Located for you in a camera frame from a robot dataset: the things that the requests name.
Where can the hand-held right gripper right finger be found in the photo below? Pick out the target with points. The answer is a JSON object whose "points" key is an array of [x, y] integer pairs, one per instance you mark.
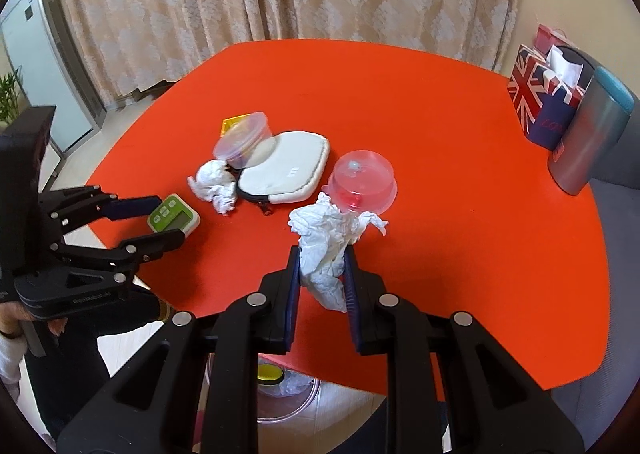
{"points": [[353, 304]]}

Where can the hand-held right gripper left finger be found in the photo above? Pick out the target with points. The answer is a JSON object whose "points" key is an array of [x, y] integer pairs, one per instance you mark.
{"points": [[291, 304]]}

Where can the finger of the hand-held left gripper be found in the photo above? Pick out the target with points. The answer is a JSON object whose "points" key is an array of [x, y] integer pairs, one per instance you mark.
{"points": [[135, 208], [160, 240]]}

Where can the green digital timer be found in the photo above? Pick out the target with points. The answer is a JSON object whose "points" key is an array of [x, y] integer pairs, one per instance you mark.
{"points": [[172, 216]]}

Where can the large white tissue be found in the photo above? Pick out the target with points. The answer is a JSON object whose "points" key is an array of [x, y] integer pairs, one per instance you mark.
{"points": [[320, 244]]}

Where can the small white tissue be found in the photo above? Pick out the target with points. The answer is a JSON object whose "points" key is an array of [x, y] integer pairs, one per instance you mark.
{"points": [[215, 184]]}

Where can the clear plastic bin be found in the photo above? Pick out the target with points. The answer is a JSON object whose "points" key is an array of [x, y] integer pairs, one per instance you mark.
{"points": [[300, 401]]}

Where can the clear dome plastic cup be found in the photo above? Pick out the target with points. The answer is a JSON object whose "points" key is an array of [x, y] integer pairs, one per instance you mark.
{"points": [[362, 184]]}

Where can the clear round lidded container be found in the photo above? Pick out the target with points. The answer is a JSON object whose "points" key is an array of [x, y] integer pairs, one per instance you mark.
{"points": [[242, 138]]}

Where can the yellow square plastic piece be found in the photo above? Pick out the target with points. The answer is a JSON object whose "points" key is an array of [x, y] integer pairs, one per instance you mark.
{"points": [[232, 124]]}

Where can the white zipper pouch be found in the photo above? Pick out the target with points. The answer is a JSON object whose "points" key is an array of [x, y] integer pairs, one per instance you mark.
{"points": [[290, 168]]}

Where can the person's left hand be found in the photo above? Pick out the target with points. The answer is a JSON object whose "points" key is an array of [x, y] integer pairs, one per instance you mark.
{"points": [[12, 316]]}

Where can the yellow round disc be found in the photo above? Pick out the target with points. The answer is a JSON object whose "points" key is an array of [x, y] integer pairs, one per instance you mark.
{"points": [[270, 374]]}

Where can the person's right leg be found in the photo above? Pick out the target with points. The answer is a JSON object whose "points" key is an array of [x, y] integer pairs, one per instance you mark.
{"points": [[370, 429]]}

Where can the white standing appliance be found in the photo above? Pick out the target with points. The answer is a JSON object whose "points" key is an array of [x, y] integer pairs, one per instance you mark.
{"points": [[35, 58]]}

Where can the grey sofa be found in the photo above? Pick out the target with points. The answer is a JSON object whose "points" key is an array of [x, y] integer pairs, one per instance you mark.
{"points": [[620, 259]]}

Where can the flag print tissue box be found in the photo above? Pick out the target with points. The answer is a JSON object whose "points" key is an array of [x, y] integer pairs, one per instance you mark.
{"points": [[530, 88]]}

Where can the grey thermos bottle blue cap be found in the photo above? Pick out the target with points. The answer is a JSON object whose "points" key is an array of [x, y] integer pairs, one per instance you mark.
{"points": [[585, 143]]}

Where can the white tissue sheet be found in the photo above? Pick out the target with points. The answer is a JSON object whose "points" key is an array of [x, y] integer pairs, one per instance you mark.
{"points": [[562, 66]]}

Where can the pink storage box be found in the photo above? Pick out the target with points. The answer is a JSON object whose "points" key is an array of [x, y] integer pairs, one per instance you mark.
{"points": [[550, 36]]}

